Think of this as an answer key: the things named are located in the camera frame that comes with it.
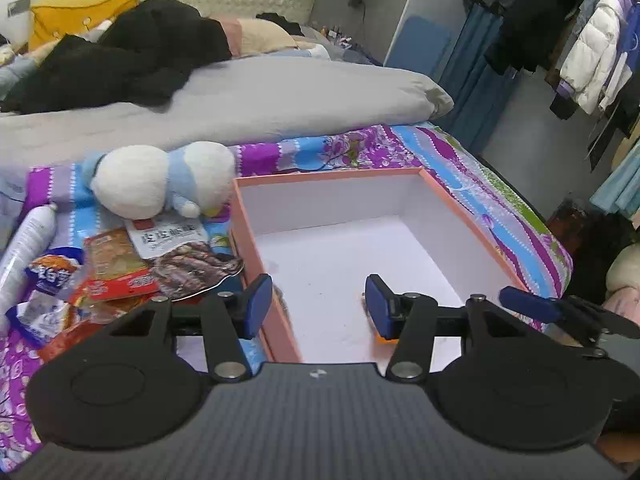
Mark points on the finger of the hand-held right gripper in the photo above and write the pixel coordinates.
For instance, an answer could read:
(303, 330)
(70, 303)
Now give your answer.
(527, 304)

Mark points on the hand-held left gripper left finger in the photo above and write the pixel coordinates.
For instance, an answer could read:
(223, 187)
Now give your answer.
(257, 305)

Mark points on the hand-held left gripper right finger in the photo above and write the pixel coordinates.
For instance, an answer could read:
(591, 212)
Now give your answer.
(380, 310)

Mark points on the pink cardboard box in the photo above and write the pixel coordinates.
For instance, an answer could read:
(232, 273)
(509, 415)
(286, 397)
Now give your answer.
(345, 260)

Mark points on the dark meat snack packet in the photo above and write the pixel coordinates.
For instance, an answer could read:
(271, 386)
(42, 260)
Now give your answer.
(185, 260)

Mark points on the red orange windowed snack packet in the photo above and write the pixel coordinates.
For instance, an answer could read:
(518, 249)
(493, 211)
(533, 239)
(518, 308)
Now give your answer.
(117, 265)

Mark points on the shiny red snack packet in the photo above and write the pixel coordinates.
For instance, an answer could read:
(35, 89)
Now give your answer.
(75, 332)

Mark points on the blue and white snack packet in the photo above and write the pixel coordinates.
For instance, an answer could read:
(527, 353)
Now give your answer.
(47, 280)

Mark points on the cream and pink clothing pile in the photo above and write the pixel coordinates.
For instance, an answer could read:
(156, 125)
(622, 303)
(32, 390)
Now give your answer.
(625, 280)

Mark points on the floral striped bed sheet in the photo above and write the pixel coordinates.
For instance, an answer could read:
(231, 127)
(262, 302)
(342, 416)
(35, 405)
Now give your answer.
(450, 180)

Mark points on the teal hanging garment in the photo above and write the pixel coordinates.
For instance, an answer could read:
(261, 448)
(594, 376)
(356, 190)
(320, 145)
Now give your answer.
(617, 185)

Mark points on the white and blue plush toy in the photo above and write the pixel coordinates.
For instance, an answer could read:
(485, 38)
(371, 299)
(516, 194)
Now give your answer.
(150, 180)

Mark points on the grey duvet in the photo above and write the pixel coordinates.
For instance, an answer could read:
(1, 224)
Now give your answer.
(250, 105)

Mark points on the blue curtain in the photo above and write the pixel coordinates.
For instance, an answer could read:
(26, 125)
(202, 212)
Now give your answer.
(475, 75)

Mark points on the white spray bottle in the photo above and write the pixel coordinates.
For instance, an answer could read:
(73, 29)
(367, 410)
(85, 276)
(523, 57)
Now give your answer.
(25, 255)

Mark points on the white puffer jacket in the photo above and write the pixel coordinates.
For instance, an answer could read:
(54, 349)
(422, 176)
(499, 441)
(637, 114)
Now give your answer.
(592, 50)

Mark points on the blue padded board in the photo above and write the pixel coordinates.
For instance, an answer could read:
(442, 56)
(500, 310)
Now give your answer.
(422, 45)

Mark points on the beige and pink clothing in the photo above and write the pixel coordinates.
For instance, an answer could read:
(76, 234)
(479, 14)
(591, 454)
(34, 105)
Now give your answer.
(260, 35)

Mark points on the group of small bottles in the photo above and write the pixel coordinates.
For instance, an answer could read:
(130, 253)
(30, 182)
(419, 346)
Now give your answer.
(334, 34)

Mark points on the black clothing heap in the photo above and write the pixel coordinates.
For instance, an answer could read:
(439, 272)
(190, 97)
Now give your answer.
(125, 55)

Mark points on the black hanging coat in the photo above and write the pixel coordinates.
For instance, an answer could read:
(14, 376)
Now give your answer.
(540, 15)

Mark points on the light blue clothing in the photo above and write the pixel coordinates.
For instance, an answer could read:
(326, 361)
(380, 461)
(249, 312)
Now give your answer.
(20, 72)

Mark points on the yellow pillow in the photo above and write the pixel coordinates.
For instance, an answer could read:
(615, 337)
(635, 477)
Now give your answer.
(75, 10)

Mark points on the grey wall switch plate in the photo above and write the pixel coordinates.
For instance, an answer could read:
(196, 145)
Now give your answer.
(18, 6)

